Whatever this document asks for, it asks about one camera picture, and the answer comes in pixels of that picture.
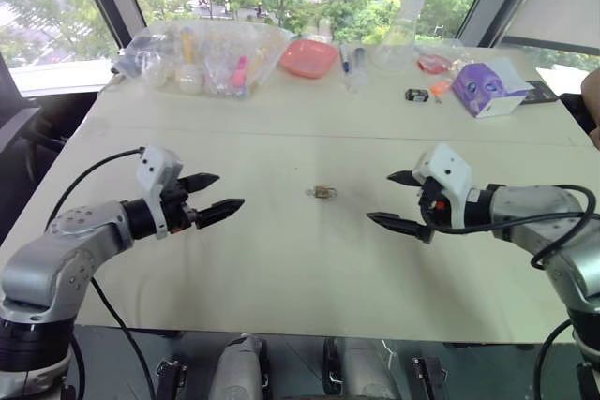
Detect flat black pad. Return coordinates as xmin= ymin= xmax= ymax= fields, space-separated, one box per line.
xmin=518 ymin=81 xmax=560 ymax=105

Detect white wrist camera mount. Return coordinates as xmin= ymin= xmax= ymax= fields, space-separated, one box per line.
xmin=135 ymin=145 xmax=185 ymax=240
xmin=412 ymin=142 xmax=475 ymax=229

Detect black chair back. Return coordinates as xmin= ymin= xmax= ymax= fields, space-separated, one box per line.
xmin=559 ymin=92 xmax=594 ymax=134

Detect pink plastic tray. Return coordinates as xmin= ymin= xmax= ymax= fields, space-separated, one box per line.
xmin=279 ymin=38 xmax=340 ymax=80

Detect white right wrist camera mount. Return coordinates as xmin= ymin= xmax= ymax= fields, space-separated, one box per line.
xmin=412 ymin=142 xmax=475 ymax=229

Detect red item in clear bag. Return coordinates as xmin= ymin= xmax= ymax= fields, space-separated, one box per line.
xmin=415 ymin=52 xmax=455 ymax=75

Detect large clear plastic bag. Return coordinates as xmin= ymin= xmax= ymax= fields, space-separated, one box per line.
xmin=111 ymin=19 xmax=297 ymax=100

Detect small orange tool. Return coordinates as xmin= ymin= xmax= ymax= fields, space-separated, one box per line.
xmin=430 ymin=81 xmax=452 ymax=105

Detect pink small bottle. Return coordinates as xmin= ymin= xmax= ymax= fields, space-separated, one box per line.
xmin=232 ymin=54 xmax=250 ymax=88

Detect black metal bracket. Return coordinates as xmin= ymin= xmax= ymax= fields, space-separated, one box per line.
xmin=411 ymin=356 xmax=449 ymax=400
xmin=156 ymin=356 xmax=188 ymax=400

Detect white narrow roller blind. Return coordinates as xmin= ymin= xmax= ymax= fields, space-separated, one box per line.
xmin=500 ymin=0 xmax=600 ymax=55

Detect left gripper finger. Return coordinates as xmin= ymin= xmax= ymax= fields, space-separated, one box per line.
xmin=179 ymin=172 xmax=221 ymax=195
xmin=194 ymin=198 xmax=247 ymax=230

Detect dark blue bagged item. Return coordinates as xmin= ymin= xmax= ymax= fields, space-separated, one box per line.
xmin=114 ymin=46 xmax=144 ymax=77

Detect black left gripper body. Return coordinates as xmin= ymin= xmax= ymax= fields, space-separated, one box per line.
xmin=160 ymin=178 xmax=198 ymax=235

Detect purple tissue box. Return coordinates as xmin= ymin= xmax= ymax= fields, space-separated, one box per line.
xmin=450 ymin=56 xmax=536 ymax=120

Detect grey rounded robot leg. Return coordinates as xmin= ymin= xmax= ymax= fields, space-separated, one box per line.
xmin=218 ymin=333 xmax=264 ymax=400
xmin=333 ymin=336 xmax=402 ymax=400

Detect black office chair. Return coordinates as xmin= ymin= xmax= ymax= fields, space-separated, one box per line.
xmin=0 ymin=52 xmax=65 ymax=232

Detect white round container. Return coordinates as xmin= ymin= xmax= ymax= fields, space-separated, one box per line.
xmin=174 ymin=64 xmax=206 ymax=95

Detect clear plastic syringe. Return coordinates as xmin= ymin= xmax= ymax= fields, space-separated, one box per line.
xmin=347 ymin=46 xmax=372 ymax=93

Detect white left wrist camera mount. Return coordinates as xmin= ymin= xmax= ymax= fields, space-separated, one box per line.
xmin=135 ymin=145 xmax=185 ymax=240

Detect clear conical flask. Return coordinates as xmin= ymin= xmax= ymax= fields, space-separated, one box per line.
xmin=371 ymin=0 xmax=427 ymax=73

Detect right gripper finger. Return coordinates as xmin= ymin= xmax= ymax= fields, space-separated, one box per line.
xmin=366 ymin=211 xmax=436 ymax=244
xmin=386 ymin=170 xmax=426 ymax=190

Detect yellow tube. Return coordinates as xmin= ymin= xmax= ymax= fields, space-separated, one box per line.
xmin=180 ymin=26 xmax=197 ymax=65

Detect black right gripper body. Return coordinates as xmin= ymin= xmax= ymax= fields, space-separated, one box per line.
xmin=417 ymin=177 xmax=452 ymax=233

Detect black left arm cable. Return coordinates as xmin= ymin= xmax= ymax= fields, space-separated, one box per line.
xmin=45 ymin=146 xmax=157 ymax=400

